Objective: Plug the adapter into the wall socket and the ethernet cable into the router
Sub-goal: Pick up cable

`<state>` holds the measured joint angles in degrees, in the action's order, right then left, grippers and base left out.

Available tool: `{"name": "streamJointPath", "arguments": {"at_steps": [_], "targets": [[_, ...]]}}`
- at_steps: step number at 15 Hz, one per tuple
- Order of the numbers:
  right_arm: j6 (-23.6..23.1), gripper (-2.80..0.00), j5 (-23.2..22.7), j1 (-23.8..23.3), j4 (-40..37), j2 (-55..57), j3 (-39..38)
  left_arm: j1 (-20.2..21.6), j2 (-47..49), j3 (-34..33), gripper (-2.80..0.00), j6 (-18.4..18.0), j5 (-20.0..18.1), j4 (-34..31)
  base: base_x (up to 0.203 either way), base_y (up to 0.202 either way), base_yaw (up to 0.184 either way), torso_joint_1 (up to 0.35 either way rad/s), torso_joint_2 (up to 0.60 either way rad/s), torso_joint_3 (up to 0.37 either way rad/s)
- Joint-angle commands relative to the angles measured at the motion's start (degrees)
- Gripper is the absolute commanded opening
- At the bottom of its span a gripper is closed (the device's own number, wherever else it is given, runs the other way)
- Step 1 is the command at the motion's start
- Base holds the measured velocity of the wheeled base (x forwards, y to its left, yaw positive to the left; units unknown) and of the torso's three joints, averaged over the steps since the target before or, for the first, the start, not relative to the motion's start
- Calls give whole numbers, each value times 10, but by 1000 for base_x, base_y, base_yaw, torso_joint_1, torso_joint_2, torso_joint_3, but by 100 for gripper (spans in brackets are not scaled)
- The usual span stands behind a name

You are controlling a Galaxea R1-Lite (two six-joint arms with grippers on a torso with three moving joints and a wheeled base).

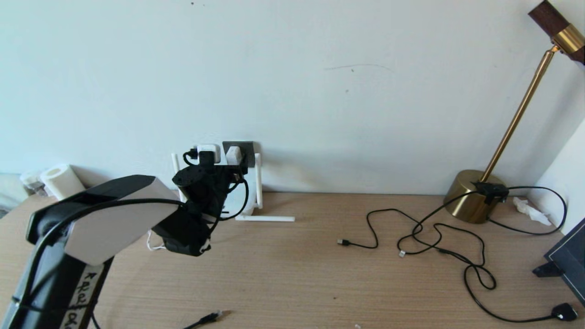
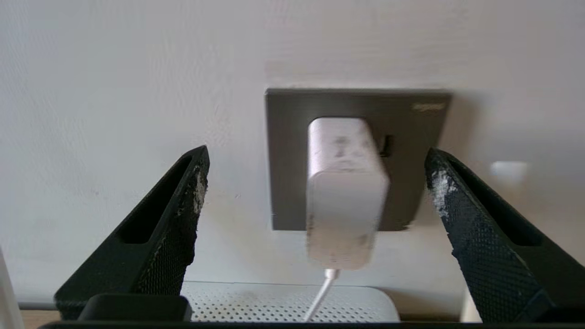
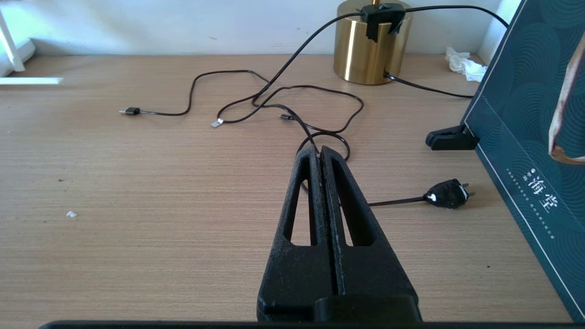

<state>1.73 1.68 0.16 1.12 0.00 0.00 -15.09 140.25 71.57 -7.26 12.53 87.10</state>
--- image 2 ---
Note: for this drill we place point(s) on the white power adapter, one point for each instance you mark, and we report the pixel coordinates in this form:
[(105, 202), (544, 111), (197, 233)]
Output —
[(347, 196)]

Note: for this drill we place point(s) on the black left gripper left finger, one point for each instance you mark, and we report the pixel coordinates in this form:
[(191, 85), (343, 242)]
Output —
[(155, 256)]

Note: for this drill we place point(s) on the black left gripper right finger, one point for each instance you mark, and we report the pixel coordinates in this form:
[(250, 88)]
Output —
[(498, 265)]

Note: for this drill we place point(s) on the grey wall socket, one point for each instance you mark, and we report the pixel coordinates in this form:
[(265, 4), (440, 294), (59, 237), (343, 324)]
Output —
[(288, 160)]

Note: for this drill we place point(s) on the white router with antennas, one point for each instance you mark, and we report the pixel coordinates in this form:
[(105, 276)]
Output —
[(256, 304)]

